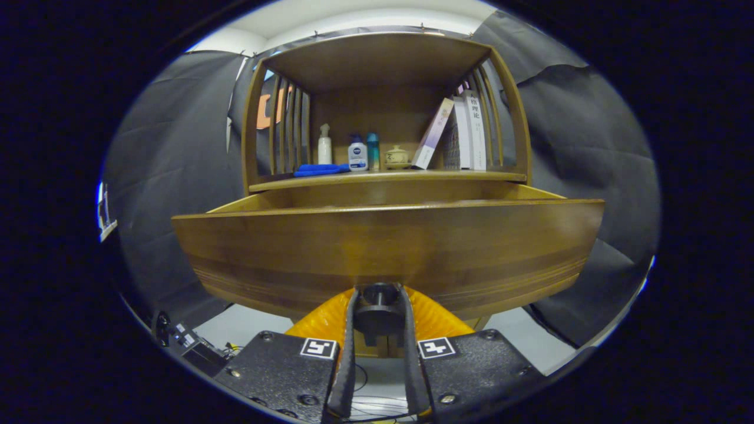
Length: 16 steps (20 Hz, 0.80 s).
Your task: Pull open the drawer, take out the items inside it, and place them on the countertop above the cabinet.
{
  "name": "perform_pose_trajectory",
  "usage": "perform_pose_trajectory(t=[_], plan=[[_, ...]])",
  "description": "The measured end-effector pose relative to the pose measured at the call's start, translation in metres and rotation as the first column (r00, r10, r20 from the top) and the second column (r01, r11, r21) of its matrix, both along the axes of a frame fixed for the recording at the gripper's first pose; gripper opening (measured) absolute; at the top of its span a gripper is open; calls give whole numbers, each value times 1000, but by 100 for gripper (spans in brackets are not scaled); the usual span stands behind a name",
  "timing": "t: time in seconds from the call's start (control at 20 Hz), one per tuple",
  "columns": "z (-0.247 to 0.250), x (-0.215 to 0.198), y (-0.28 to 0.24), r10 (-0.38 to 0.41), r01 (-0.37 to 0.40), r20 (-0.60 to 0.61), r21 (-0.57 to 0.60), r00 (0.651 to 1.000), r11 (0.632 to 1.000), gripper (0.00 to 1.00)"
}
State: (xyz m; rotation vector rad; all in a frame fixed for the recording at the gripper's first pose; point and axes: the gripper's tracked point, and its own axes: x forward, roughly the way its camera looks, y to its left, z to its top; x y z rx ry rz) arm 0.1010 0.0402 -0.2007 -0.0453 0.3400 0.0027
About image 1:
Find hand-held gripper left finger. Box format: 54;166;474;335
213;287;360;422

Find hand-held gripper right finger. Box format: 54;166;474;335
401;286;545;422

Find black drawer knob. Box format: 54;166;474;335
353;283;407;348

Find wooden drawer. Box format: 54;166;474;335
171;180;606;322

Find wooden countertop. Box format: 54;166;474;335
249;168;528;193

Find wooden cabinet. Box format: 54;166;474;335
240;31;534;360

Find black device box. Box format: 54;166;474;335
154;312;233;377

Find blue folded cloth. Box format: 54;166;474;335
293;163;351;178

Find beige lidded teacup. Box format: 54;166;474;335
385;145;411;170

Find white bottle with blue cap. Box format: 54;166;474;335
348;134;369;172

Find white book with patterned cover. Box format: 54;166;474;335
442;96;472;170

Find purple and white book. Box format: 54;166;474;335
411;97;455;170

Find black floor cables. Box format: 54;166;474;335
339;362;425;423

